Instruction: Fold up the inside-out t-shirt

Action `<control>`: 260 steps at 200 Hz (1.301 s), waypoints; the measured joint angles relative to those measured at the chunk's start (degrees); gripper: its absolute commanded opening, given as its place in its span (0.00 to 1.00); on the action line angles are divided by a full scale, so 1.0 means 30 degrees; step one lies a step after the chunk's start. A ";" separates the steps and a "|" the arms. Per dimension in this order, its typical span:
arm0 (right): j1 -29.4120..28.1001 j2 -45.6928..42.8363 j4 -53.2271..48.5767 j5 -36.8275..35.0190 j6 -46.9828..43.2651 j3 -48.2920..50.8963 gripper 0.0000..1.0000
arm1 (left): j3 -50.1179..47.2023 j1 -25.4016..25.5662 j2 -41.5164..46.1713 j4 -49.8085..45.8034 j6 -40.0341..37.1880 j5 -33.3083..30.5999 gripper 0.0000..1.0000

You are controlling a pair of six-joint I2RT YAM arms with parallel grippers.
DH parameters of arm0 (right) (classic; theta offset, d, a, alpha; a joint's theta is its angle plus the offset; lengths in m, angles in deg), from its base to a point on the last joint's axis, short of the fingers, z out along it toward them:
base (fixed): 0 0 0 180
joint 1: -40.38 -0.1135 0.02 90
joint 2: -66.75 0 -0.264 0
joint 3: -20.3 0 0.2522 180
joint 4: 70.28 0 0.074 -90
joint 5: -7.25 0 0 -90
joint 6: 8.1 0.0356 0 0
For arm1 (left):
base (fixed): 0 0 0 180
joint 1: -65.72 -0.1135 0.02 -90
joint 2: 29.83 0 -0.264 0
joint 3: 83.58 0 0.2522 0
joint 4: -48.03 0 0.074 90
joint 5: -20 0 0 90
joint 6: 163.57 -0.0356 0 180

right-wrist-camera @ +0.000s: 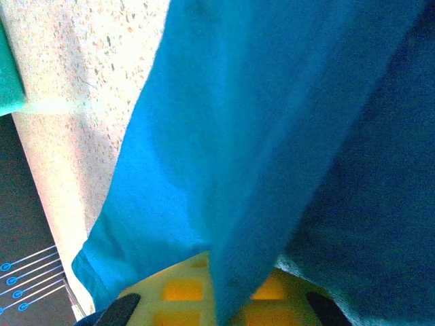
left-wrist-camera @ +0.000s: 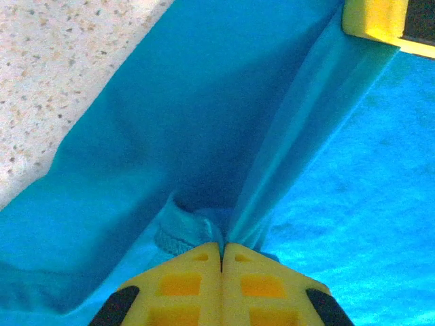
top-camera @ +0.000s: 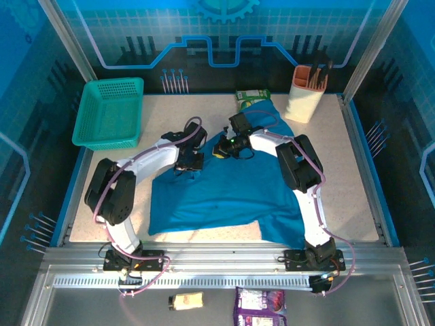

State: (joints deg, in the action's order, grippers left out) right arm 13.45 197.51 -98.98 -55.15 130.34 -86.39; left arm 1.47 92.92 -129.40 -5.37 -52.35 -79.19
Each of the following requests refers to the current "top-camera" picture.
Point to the blue t-shirt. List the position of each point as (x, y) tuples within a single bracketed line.
[(221, 197)]

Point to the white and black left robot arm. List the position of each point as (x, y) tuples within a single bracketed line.
[(156, 158)]

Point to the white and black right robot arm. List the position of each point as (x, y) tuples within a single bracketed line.
[(312, 217)]

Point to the green snack packet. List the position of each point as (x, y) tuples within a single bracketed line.
[(251, 95)]

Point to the beige utensil holder orange rim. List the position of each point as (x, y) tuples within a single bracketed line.
[(300, 102)]

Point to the green plastic basket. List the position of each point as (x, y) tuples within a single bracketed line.
[(108, 112)]

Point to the yellow wrapped snack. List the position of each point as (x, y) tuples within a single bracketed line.
[(187, 301)]

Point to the purple snack packet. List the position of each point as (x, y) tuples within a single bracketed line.
[(260, 307)]

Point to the small black controller box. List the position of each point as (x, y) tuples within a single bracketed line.
[(319, 285)]

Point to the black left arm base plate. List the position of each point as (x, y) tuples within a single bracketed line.
[(156, 254)]

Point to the aluminium rail beam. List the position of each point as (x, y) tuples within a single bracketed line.
[(221, 258)]

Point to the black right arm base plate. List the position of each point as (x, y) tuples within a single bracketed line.
[(294, 259)]

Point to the aluminium side rail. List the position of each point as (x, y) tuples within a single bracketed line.
[(363, 169)]

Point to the aluminium frame post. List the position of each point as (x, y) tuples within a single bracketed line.
[(68, 40), (370, 47)]

